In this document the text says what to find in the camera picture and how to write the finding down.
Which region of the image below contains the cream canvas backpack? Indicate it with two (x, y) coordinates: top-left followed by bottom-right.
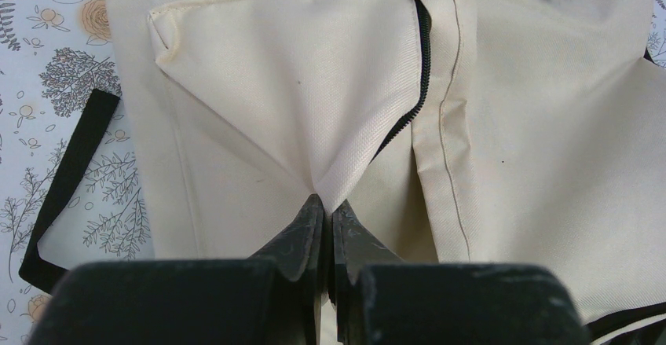
(20, 0), (665, 344)

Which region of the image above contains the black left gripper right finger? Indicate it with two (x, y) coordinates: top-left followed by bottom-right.
(329, 203), (590, 344)

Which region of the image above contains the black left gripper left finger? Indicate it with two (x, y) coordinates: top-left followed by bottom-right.
(28, 195), (325, 344)

